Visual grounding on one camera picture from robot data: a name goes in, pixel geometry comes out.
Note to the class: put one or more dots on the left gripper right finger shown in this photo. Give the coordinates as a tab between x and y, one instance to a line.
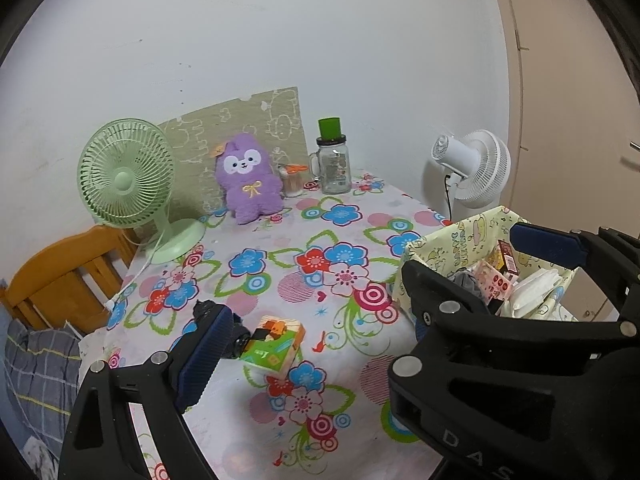
500	398

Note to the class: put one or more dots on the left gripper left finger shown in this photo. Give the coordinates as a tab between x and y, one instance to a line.
100	440

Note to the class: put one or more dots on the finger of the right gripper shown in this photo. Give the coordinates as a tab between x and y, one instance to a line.
609	257

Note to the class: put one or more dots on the pink wet wipes pack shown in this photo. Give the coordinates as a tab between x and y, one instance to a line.
492	284

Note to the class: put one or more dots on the green orange tissue pack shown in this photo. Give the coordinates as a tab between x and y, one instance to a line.
272	347

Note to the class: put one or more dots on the white folded tissues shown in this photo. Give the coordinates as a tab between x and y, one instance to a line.
538	297

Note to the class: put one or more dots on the grey plaid bedding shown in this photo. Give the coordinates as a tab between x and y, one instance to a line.
39	371

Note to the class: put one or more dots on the red snack packet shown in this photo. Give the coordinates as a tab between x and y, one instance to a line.
506	258

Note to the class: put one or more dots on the yellow cartoon storage box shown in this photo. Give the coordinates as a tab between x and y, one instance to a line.
468	241

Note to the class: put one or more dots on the beige door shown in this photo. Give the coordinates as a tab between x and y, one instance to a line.
574	118

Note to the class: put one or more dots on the white standing fan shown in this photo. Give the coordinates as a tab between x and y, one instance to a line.
477	167

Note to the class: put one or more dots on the wooden bed headboard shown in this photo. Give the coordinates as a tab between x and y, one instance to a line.
49	290

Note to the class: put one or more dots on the floral tablecloth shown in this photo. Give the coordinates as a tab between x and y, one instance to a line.
328	262

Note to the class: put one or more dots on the green desk fan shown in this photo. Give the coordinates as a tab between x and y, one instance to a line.
125	177

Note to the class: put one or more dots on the glass mason jar mug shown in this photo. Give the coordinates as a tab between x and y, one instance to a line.
329	163

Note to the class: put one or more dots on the cotton swab container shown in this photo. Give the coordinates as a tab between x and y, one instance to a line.
293	179

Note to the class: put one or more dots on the purple plush toy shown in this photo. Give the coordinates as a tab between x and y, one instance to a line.
243	171

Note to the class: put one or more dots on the green cartoon wall mat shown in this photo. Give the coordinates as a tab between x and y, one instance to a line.
272	117

